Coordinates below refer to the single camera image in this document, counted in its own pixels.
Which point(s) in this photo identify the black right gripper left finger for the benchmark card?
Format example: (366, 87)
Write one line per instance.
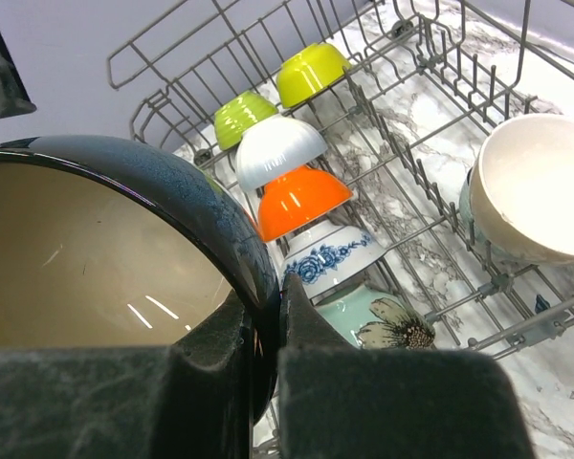
(189, 399)

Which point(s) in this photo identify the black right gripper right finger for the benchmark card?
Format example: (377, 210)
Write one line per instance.
(337, 401)

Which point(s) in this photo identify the celadon green bowl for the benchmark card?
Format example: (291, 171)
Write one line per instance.
(373, 319)

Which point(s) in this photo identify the blue floral bowl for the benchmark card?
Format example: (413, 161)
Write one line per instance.
(326, 255)

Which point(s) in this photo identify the dark brown bowl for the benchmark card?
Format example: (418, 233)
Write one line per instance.
(108, 242)

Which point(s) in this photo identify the white round bowl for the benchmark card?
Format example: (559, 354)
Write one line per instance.
(297, 198)

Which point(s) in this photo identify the grey bowl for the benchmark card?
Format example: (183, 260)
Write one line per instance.
(274, 147)

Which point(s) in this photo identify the beige patterned bowl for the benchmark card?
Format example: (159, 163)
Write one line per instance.
(521, 188)

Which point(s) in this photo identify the yellow-green bowl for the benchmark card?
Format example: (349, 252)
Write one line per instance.
(309, 72)

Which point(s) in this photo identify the grey wire dish rack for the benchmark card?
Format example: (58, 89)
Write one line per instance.
(427, 82)

